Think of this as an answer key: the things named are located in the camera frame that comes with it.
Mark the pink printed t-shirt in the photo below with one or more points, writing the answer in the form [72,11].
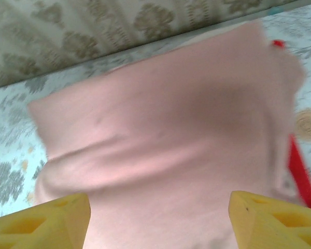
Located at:
[158,129]

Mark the red folded t-shirt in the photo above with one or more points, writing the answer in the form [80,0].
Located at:
[299,168]

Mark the floral tablecloth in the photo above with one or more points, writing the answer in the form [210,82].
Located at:
[10,124]

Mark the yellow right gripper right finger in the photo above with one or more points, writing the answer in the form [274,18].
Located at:
[274,223]

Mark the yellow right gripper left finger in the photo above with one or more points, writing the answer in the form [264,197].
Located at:
[36,225]

